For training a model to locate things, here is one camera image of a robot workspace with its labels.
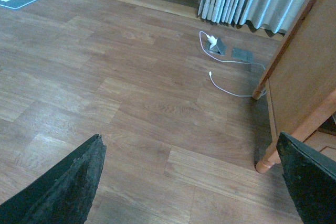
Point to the wooden two-drawer nightstand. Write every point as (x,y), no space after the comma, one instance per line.
(300,81)

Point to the white charger plug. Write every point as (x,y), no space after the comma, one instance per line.
(212,40)

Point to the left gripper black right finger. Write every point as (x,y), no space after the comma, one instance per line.
(310,179)

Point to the open metal floor socket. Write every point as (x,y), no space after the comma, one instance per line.
(219,48)

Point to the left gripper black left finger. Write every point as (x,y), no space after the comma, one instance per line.
(63,194)

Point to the wooden drawer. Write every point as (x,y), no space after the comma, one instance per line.
(323,139)

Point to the closed metal floor socket cover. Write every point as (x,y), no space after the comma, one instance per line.
(243,55)

